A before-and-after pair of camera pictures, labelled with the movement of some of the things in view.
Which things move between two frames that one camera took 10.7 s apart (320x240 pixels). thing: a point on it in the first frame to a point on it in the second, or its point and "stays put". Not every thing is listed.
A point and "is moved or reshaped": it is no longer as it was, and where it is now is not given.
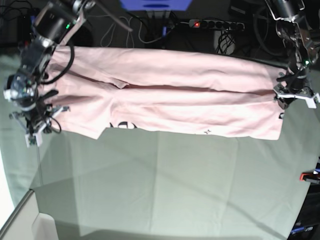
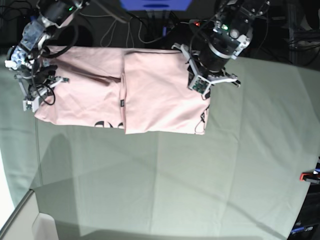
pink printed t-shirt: x=96 y=88 is moved or reshaped
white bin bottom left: x=27 y=223 stays put
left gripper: x=38 y=118 to x=35 y=85
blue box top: x=155 y=5 stays put
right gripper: x=283 y=95 to x=200 y=78
